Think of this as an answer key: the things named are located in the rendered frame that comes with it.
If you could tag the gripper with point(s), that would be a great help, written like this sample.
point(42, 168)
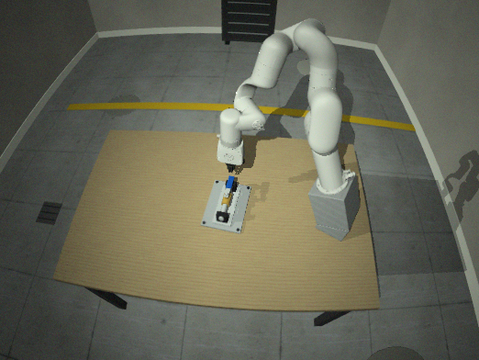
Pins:
point(231, 156)

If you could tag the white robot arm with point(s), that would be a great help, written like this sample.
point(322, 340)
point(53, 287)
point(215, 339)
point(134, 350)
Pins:
point(323, 126)

